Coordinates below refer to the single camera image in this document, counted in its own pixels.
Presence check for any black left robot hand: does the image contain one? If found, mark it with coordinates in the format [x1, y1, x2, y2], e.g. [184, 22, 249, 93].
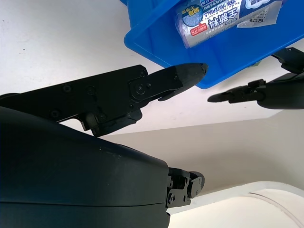
[207, 47, 304, 110]

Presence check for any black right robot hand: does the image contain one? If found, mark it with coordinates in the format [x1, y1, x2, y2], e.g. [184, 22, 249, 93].
[0, 62, 209, 228]

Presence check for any purple trash bag roll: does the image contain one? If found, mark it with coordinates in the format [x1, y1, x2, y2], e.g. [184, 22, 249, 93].
[175, 0, 284, 49]

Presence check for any blue plastic tray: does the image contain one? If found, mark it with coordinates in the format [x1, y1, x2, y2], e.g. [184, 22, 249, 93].
[118, 0, 304, 90]

